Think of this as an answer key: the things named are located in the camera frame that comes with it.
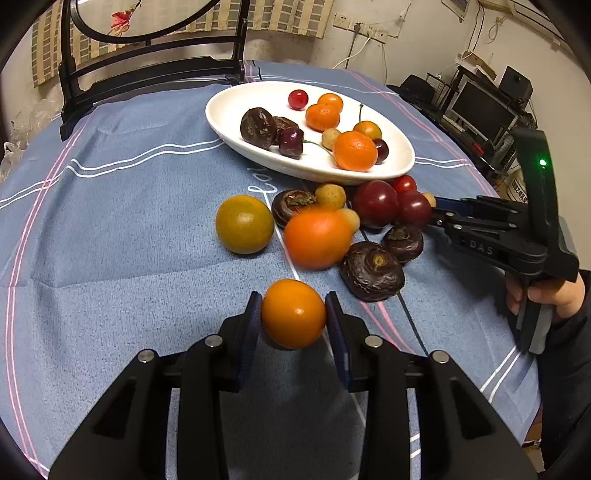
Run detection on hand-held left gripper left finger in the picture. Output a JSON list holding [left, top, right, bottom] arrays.
[[48, 292, 264, 480]]

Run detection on dark red plum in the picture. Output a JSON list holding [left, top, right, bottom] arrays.
[[353, 180, 400, 229], [396, 190, 433, 228]]

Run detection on round embroidered screen black stand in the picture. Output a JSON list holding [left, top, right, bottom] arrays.
[[59, 0, 252, 141]]

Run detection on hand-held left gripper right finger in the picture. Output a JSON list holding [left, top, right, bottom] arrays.
[[324, 292, 539, 480]]

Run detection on white oval plate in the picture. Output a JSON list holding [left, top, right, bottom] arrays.
[[205, 80, 415, 186]]

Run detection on person's right hand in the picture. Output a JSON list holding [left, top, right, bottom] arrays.
[[505, 272, 587, 324]]

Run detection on black speaker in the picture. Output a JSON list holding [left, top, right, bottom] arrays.
[[499, 66, 534, 107]]

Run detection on clear plastic bag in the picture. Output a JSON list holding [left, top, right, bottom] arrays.
[[0, 99, 51, 181]]

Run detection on white wall frame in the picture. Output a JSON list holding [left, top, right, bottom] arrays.
[[441, 0, 469, 21]]

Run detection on person's right forearm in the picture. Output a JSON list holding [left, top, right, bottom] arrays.
[[536, 270, 591, 472]]

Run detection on white power cable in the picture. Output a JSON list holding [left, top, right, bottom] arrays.
[[331, 33, 371, 70]]

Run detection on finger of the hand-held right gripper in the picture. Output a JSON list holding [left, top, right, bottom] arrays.
[[429, 210, 520, 232], [434, 196, 522, 217]]

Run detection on beige checked curtain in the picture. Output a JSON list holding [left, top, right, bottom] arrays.
[[31, 0, 335, 88]]

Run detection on yellow-green orange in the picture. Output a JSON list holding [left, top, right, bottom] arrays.
[[215, 195, 275, 255]]

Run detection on dark red cherry with stem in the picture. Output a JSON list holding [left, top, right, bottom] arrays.
[[278, 127, 335, 160]]

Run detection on cardboard box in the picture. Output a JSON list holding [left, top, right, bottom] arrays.
[[505, 161, 529, 204]]

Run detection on black computer monitor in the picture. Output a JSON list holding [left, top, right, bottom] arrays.
[[450, 80, 518, 144]]

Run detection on rough orange mandarin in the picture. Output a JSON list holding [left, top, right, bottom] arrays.
[[332, 130, 378, 172], [305, 103, 341, 132], [283, 206, 354, 271]]

